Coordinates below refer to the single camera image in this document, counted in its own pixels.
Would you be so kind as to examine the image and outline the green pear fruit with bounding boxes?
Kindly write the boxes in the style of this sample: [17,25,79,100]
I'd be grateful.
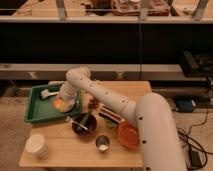
[105,119,117,129]

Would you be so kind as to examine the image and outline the dark brown bowl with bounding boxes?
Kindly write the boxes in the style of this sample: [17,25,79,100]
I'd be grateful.
[72,113,97,137]

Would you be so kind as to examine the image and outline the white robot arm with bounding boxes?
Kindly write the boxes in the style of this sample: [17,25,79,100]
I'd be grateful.
[60,67,187,171]

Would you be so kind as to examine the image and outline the metal spoon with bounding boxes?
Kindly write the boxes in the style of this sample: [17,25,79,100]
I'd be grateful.
[65,117,88,131]

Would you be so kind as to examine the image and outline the striped black brown block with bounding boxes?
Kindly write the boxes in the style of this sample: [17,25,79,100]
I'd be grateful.
[99,106,121,123]

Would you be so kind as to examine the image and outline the black cables on floor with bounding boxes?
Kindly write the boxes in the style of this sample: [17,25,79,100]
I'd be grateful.
[176,122,213,171]

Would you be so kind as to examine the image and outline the orange bowl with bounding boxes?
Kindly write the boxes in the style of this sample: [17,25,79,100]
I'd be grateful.
[117,121,139,150]

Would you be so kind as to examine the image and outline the grey plate in tray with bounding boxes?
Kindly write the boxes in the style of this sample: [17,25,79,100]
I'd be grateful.
[63,99,76,113]

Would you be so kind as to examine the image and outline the green plastic tray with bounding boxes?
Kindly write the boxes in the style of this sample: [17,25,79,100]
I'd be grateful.
[24,84,82,124]

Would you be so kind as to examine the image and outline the small metal cup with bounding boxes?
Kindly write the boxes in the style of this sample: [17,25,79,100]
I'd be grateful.
[95,135,110,153]

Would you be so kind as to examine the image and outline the green cucumber in bowl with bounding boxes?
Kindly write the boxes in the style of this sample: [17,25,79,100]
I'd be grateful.
[77,112,91,131]

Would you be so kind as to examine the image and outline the black box on shelf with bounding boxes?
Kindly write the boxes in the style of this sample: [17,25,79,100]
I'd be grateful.
[179,51,213,78]

